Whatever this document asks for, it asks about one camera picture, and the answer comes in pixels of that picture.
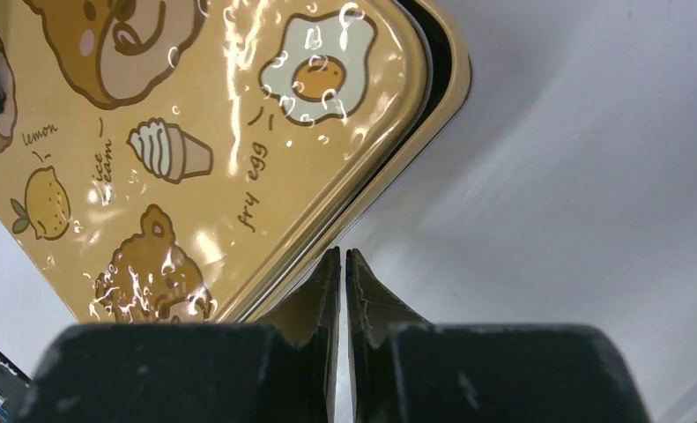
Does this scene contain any small square steel tray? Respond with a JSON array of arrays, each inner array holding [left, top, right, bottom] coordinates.
[[0, 1, 431, 323]]

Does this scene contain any gold chocolate box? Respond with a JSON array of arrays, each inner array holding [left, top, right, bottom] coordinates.
[[227, 1, 473, 323]]

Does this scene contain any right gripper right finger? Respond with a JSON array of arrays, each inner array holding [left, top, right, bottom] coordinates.
[[345, 249, 649, 422]]

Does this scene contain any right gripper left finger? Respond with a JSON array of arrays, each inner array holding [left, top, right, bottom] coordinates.
[[15, 248, 341, 422]]

